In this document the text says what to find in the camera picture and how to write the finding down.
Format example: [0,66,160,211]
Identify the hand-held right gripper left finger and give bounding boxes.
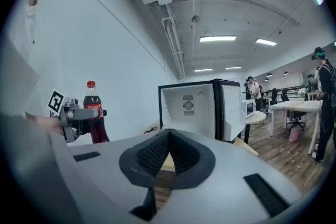
[119,128,171,189]

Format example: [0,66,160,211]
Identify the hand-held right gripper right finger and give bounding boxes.
[169,128,216,190]

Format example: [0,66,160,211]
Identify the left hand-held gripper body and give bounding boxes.
[47,88,91,144]

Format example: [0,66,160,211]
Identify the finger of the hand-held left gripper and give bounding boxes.
[75,108,108,119]

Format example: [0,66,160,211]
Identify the dark cola bottle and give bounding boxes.
[83,81,110,144]

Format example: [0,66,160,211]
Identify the black mini fridge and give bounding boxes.
[158,78,247,143]

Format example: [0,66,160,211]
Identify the person's left forearm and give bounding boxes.
[25,112,64,137]

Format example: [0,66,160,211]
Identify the light wooden table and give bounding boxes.
[136,120,259,173]

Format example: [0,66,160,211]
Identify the person's white shirt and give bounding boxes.
[0,0,87,124]

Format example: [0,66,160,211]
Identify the white microwave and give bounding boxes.
[241,99,257,119]

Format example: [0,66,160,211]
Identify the pink bag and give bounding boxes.
[288,127,301,143]

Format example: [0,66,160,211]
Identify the white ceiling pipes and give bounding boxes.
[161,4,186,80]

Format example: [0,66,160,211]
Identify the long white table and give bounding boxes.
[269,100,323,155]

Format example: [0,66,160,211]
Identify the black metal railing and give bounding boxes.
[264,84,308,97]

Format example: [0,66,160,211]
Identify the white flowers in vase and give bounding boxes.
[299,87,308,105]

